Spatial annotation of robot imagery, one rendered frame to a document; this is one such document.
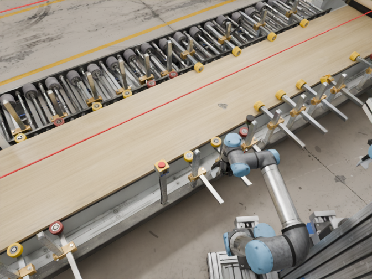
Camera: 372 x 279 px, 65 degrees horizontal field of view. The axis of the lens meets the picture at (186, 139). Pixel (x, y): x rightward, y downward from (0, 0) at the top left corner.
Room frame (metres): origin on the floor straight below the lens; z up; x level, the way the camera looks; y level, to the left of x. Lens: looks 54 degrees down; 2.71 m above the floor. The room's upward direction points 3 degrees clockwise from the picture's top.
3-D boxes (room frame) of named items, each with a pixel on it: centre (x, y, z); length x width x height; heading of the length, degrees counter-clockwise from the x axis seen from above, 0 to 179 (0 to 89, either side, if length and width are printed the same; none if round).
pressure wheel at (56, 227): (0.60, 0.79, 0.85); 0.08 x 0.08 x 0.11
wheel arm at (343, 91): (1.85, -1.39, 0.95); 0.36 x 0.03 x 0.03; 35
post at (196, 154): (1.05, -0.07, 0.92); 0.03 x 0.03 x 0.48; 35
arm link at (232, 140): (0.78, -0.21, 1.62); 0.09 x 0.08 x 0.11; 14
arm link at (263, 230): (0.50, -0.41, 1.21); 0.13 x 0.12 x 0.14; 104
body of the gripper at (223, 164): (0.78, -0.21, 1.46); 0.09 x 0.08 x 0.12; 7
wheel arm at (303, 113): (1.62, -0.94, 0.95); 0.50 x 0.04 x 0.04; 35
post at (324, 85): (1.77, -1.09, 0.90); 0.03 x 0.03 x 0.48; 35
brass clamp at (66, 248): (0.48, 0.72, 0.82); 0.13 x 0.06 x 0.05; 125
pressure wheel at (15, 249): (0.46, 0.99, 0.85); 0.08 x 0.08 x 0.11
